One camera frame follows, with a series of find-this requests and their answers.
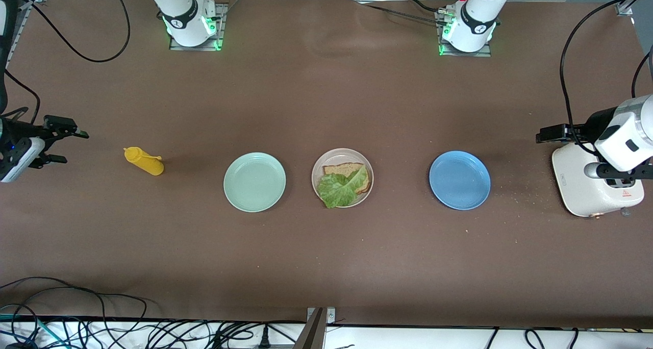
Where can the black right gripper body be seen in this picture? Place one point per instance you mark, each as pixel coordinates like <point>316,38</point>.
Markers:
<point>24,131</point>

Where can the yellow squeeze bottle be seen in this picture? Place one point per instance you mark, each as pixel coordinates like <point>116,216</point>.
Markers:
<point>148,164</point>

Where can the brown bread slice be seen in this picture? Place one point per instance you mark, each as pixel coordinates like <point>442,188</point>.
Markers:
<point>342,168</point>

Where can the green lettuce leaf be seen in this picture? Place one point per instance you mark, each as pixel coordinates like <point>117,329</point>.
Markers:
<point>339,188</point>

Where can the blue plate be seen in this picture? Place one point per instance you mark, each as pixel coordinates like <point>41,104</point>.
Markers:
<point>459,180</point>

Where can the mint green plate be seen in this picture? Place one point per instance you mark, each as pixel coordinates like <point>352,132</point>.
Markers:
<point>254,182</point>

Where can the beige plate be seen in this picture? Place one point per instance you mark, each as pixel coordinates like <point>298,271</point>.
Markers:
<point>329,157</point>

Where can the white toaster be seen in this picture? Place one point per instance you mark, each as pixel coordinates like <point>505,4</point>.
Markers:
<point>571,185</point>

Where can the black power plug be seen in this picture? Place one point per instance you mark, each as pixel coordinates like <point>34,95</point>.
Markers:
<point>264,339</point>

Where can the silver corner bracket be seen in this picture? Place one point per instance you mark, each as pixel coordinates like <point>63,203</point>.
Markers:
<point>623,9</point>

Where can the grey metal bracket post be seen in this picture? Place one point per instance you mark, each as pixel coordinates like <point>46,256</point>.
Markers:
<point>314,333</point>

